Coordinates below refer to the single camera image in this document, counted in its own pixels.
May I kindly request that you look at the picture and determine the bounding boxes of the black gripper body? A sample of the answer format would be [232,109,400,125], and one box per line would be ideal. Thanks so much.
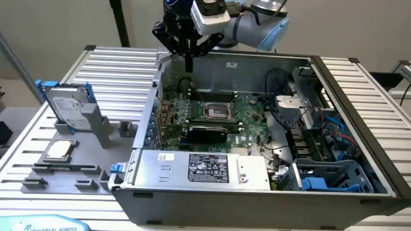
[161,0,201,48]

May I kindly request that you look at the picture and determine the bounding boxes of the hard disk with blue caddy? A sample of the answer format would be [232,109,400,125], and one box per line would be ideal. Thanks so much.
[34,79,97,133]

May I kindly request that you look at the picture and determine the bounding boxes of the blue-grey disk bay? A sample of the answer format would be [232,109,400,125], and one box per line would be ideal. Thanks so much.
[288,157,374,193]

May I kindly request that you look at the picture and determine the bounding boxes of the black stand pole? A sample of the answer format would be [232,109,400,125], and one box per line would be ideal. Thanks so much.
[108,0,130,48]

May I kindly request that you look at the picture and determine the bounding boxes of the RAM sticks beside socket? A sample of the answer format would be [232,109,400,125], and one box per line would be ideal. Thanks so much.
[197,90,234,103]

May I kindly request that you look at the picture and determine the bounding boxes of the slatted metal table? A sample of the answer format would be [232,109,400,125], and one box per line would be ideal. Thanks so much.
[0,44,411,231]

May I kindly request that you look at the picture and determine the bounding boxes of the CPU socket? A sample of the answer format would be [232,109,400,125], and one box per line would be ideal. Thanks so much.
[197,102,230,121]

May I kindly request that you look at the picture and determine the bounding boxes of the black graphics card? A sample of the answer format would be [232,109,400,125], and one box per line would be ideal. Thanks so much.
[185,125,229,143]

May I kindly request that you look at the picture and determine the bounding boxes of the green motherboard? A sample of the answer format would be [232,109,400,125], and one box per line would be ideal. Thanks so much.
[145,90,273,157]

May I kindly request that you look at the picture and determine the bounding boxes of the metal drive cage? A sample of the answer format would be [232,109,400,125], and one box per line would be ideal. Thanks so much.
[273,66,336,129]

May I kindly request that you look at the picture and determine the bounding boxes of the grey metal pole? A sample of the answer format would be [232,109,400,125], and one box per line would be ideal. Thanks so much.
[0,31,44,104]

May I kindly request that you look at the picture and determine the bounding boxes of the grey parts rack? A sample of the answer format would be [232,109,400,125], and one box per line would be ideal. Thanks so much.
[18,103,142,196]

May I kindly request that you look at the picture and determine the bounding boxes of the silver power supply unit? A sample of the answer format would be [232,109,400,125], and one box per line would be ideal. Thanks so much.
[132,149,272,191]

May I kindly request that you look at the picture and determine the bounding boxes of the blue case latch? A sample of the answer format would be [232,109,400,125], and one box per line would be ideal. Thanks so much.
[109,162,125,174]

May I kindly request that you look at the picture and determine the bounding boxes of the black box in background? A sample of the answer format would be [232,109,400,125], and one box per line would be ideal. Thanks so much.
[368,71,402,91]

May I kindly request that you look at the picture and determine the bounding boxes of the silver CPU chip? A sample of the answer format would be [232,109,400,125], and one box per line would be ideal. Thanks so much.
[46,140,77,160]

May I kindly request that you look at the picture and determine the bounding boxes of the black object at table side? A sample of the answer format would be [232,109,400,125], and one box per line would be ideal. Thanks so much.
[0,121,14,145]

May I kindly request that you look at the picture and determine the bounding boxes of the open grey PC case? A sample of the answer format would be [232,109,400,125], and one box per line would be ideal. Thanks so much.
[109,49,411,225]

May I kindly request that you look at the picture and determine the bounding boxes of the blue Universal Robots teach pendant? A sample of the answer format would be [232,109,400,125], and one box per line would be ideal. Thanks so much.
[0,214,89,231]

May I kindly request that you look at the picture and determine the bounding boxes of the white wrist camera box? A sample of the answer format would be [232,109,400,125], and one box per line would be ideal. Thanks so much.
[189,0,232,36]

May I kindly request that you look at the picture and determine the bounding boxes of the black cable loop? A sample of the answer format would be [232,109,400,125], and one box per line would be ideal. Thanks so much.
[262,68,293,114]

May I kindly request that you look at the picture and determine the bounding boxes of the blue wire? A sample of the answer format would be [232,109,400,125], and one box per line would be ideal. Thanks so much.
[322,115,360,164]

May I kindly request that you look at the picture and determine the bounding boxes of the red wire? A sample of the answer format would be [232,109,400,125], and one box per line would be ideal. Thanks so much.
[333,133,354,151]

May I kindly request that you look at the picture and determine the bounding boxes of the aluminium profile frame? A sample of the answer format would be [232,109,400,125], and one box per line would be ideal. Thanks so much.
[389,60,411,81]

